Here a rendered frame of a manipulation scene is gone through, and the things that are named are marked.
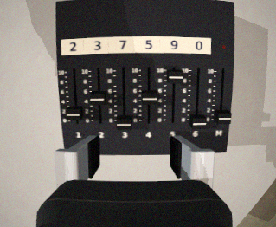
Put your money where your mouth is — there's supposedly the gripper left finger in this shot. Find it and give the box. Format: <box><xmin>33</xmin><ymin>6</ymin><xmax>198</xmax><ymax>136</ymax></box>
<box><xmin>55</xmin><ymin>136</ymin><xmax>100</xmax><ymax>189</ymax></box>

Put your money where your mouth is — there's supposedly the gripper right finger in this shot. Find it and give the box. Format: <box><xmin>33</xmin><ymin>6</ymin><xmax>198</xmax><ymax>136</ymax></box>
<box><xmin>170</xmin><ymin>136</ymin><xmax>215</xmax><ymax>189</ymax></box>

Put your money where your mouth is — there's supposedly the black lighting desk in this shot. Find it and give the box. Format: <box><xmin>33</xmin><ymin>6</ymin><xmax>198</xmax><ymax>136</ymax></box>
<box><xmin>55</xmin><ymin>0</ymin><xmax>234</xmax><ymax>155</ymax></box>

